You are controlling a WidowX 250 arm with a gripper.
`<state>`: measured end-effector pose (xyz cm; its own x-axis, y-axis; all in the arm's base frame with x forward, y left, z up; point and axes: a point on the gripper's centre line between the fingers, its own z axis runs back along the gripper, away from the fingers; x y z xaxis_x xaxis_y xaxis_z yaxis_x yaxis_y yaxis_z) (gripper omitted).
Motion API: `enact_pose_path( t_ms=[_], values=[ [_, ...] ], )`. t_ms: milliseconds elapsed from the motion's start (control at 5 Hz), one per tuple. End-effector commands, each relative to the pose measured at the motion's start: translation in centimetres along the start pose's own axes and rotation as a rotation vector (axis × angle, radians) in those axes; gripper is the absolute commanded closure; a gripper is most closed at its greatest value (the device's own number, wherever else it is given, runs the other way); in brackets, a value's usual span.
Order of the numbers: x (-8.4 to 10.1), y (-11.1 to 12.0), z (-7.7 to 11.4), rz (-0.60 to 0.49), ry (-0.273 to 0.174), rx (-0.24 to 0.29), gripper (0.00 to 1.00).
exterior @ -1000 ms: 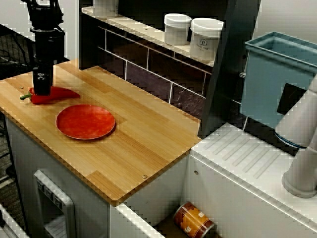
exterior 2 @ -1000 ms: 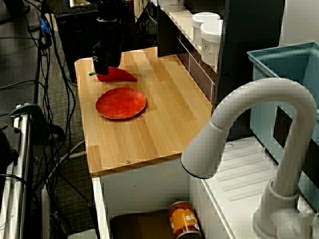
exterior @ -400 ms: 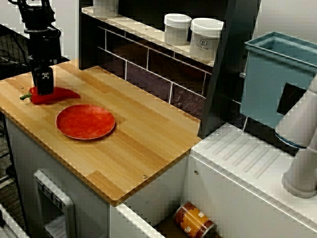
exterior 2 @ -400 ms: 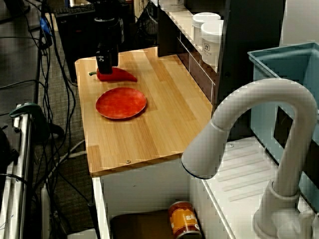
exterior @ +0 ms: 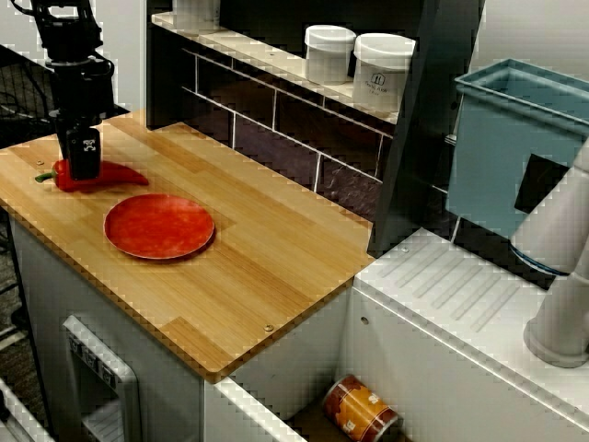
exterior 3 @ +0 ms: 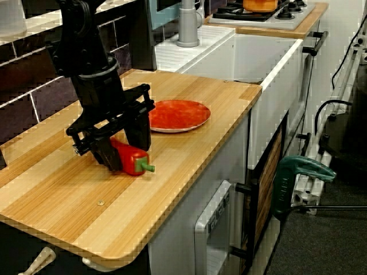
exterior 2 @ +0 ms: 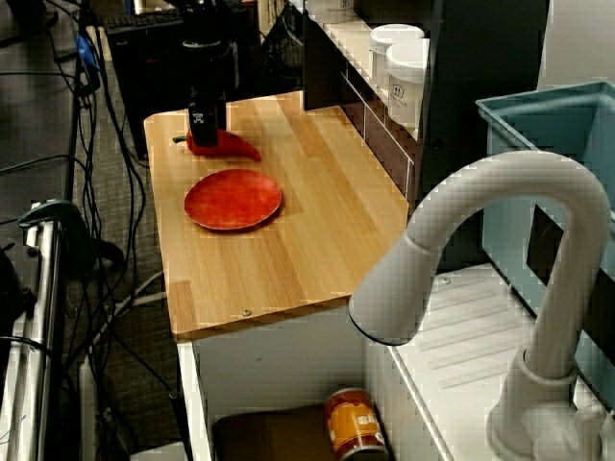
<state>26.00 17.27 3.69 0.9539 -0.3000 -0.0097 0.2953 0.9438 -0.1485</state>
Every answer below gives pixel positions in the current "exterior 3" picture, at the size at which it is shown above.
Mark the cream shelf ledge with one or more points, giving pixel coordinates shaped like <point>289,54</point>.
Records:
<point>37,27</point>

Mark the aluminium frame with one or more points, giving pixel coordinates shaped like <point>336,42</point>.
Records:
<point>344,77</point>

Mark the green clamp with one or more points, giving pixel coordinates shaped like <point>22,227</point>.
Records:
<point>301,166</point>

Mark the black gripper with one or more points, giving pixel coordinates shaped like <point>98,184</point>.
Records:
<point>97,91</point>

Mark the teal plastic bin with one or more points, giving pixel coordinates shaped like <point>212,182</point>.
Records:
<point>166,17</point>

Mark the light grey toy faucet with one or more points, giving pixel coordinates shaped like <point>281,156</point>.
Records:
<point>187,25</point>

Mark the white toy sink unit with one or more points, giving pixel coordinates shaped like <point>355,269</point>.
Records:
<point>281,94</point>

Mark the black stove knob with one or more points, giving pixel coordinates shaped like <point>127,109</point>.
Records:
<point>285,13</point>
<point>293,5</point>

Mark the black upright pillar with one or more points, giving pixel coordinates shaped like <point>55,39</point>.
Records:
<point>140,34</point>

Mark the red round plate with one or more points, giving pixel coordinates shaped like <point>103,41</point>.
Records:
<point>183,114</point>

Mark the white plastic hook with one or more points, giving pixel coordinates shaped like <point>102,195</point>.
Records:
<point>94,265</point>

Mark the grey toy dishwasher panel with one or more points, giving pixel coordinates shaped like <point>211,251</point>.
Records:
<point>206,229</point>

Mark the red toy pepper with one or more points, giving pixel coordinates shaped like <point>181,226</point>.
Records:
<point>134,163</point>

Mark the white plastic jar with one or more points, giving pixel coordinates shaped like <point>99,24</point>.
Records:
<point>11,14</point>

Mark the grey toy stove top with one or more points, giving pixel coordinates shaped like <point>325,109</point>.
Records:
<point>286,23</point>

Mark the orange toy pot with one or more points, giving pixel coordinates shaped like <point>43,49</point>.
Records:
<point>259,5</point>

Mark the black stove grate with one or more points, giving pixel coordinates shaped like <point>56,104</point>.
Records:
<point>243,15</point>

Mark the wooden slat cabinet door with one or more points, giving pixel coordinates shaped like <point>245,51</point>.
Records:
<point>268,177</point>

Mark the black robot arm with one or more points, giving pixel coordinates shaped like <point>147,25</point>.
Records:
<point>83,31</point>

